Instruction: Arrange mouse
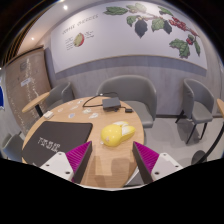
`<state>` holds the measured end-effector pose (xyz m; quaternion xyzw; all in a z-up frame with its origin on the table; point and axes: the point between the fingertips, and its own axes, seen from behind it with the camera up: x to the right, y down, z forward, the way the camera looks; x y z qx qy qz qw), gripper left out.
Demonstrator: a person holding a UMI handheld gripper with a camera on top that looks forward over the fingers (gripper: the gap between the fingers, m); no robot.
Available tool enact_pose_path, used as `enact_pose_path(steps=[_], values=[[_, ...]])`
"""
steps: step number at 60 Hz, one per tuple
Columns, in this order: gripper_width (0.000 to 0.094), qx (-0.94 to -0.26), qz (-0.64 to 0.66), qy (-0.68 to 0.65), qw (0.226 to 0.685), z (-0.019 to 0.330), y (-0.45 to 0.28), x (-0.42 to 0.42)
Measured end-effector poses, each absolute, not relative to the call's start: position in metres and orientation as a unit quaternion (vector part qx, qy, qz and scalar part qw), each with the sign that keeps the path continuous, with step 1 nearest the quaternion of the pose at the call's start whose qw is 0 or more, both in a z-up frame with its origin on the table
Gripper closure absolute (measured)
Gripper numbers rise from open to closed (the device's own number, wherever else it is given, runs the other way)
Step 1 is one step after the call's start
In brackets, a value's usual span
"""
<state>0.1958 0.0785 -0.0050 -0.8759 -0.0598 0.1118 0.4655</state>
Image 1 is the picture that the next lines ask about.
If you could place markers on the small white box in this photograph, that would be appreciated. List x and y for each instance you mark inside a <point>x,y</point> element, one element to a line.
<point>48,115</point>

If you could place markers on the small round wooden side table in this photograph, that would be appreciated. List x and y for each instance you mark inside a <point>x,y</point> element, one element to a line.
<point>35,101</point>

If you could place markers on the dark grey flat box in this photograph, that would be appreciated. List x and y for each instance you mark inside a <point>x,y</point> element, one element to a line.
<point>111,103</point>

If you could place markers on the small black plug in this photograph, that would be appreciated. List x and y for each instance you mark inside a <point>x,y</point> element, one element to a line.
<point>128,110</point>

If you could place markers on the white paper wall sign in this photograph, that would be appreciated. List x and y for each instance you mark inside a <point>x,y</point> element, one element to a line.
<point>26,82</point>

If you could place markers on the coffee plant wall mural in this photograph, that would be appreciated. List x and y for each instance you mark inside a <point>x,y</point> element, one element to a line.
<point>116,33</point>

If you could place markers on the small clear plastic packet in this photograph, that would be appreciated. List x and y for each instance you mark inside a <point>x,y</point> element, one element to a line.
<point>60,109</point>
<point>87,111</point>
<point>72,115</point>
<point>93,115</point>

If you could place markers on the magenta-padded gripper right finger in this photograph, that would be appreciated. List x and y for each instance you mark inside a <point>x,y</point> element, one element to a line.
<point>163,165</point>

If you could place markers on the blue wall poster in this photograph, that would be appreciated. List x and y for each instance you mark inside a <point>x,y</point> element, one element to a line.
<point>1,96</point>

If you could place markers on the wide grey armchair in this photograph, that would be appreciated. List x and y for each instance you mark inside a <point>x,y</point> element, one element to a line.
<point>133,90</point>

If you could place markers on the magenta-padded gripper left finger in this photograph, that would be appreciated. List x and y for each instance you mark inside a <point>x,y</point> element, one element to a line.
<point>56,163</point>

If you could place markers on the grey chair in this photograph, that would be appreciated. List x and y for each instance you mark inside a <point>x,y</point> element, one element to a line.
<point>196,103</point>
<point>58,95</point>
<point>13,148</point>

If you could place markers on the ceiling lights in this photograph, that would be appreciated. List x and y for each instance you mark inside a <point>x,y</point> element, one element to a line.
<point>65,7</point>

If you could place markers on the black mouse pad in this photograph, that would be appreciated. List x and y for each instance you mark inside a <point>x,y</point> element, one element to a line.
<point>56,136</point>

